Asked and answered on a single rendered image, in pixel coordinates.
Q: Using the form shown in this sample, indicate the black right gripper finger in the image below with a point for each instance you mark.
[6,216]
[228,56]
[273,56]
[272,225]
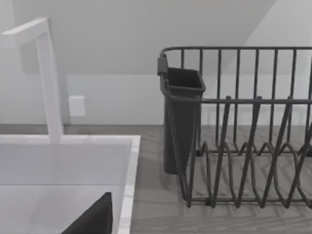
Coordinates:
[97,217]

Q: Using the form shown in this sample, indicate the white sink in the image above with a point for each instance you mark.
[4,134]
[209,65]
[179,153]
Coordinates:
[73,158]

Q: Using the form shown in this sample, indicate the dark grey cutlery holder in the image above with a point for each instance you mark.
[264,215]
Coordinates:
[180,122]

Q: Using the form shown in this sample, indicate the tall white tap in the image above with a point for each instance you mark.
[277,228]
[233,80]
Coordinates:
[48,80]

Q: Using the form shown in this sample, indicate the white wall socket plate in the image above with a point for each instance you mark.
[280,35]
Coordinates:
[76,106]

